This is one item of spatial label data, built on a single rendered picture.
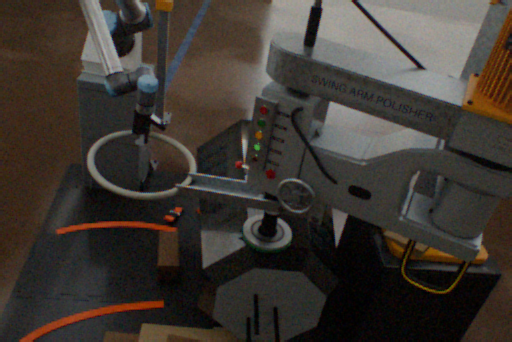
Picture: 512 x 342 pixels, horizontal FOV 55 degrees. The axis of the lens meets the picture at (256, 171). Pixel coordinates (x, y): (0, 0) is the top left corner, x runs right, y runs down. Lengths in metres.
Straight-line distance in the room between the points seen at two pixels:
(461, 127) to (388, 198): 0.36
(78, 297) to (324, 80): 1.95
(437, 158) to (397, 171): 0.14
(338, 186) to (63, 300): 1.79
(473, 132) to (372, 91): 0.32
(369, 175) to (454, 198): 0.28
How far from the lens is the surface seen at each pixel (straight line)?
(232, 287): 2.19
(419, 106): 1.57
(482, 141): 1.58
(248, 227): 2.14
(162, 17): 4.17
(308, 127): 1.69
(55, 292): 3.04
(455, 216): 1.75
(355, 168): 1.72
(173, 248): 3.06
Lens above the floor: 2.29
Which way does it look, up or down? 35 degrees down
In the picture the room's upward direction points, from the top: 11 degrees clockwise
